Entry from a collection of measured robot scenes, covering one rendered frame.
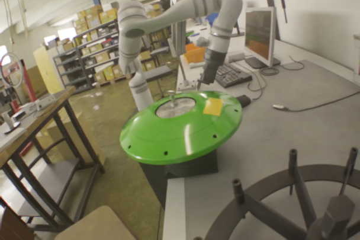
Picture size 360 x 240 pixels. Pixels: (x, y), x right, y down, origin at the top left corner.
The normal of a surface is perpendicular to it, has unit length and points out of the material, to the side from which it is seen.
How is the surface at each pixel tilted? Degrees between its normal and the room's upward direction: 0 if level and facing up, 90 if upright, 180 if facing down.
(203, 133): 23
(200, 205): 0
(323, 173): 4
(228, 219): 4
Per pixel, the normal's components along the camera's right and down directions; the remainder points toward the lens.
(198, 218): -0.26, -0.88
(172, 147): -0.26, -0.62
